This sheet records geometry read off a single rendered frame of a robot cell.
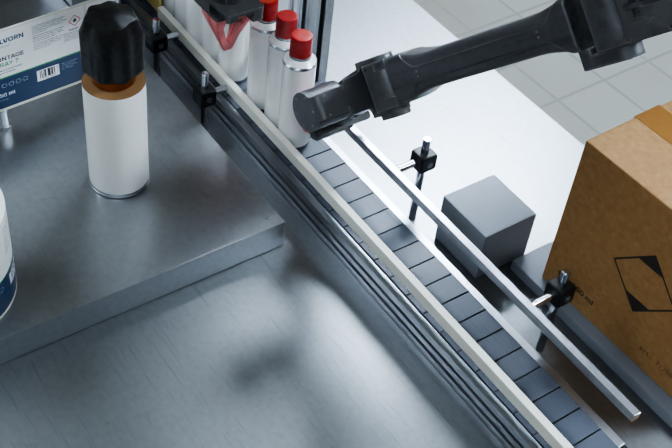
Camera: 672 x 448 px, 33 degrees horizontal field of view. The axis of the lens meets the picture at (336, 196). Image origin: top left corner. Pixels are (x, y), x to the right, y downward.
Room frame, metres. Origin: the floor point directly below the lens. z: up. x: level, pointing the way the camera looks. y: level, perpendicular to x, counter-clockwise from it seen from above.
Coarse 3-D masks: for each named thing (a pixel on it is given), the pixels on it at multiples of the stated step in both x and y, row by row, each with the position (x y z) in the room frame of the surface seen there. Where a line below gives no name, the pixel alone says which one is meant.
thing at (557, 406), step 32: (224, 96) 1.43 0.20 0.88; (256, 128) 1.36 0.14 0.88; (288, 160) 1.30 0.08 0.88; (320, 160) 1.30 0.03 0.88; (352, 192) 1.24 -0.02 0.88; (384, 224) 1.18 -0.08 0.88; (416, 256) 1.12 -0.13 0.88; (448, 288) 1.07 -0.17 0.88; (480, 320) 1.02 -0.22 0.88; (512, 352) 0.97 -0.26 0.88; (544, 384) 0.92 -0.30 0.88; (576, 416) 0.88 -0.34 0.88
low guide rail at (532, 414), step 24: (168, 24) 1.58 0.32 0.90; (192, 48) 1.51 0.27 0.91; (216, 72) 1.45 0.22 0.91; (240, 96) 1.39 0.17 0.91; (264, 120) 1.34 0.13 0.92; (288, 144) 1.29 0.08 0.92; (312, 168) 1.25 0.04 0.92; (336, 192) 1.20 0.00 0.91; (408, 288) 1.04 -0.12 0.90; (432, 312) 1.00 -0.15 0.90; (456, 336) 0.96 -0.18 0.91; (480, 360) 0.92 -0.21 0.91; (504, 384) 0.89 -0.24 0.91; (528, 408) 0.85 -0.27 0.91; (552, 432) 0.82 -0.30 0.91
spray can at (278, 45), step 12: (288, 12) 1.40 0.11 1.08; (276, 24) 1.38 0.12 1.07; (288, 24) 1.37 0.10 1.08; (276, 36) 1.38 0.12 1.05; (288, 36) 1.37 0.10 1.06; (276, 48) 1.37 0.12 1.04; (288, 48) 1.37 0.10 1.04; (276, 60) 1.37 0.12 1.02; (276, 72) 1.37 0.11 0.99; (276, 84) 1.37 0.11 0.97; (276, 96) 1.36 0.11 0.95; (264, 108) 1.39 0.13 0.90; (276, 108) 1.36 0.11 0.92; (276, 120) 1.36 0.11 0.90
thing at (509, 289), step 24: (360, 144) 1.27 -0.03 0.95; (384, 168) 1.22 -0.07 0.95; (408, 192) 1.18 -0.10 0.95; (432, 216) 1.13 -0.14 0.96; (456, 240) 1.09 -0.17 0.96; (480, 264) 1.05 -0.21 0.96; (504, 288) 1.01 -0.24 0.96; (528, 312) 0.98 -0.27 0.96; (552, 336) 0.94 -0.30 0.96; (576, 360) 0.91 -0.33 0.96; (600, 384) 0.87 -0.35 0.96; (624, 408) 0.84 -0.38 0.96
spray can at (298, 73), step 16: (304, 32) 1.35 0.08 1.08; (304, 48) 1.33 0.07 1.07; (288, 64) 1.33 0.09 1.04; (304, 64) 1.33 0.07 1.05; (288, 80) 1.32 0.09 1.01; (304, 80) 1.32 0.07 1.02; (288, 96) 1.32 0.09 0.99; (288, 112) 1.32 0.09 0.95; (288, 128) 1.32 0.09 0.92; (304, 144) 1.33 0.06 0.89
